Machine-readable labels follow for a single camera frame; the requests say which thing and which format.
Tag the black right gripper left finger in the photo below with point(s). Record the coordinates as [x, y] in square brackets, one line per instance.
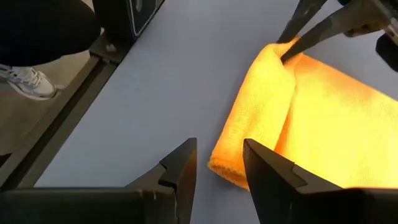
[93, 207]

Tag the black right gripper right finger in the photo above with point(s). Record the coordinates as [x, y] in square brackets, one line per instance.
[311, 205]

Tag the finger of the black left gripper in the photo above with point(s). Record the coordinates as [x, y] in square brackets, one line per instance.
[303, 15]
[342, 20]

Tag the orange microfibre towel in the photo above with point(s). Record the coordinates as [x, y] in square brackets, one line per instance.
[342, 124]

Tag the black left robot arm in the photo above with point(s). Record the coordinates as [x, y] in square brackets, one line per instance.
[124, 18]

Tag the person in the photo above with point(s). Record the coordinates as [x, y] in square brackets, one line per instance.
[46, 31]

